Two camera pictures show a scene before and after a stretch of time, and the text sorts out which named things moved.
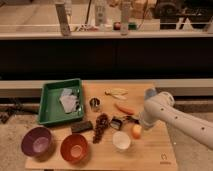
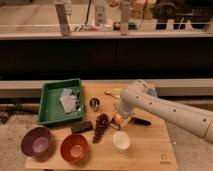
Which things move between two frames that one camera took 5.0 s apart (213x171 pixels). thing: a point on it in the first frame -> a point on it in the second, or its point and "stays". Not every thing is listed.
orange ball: x=137 y=131 -> x=117 y=118
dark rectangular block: x=81 y=126 stays
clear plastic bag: x=70 y=100 stays
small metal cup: x=94 y=103 stays
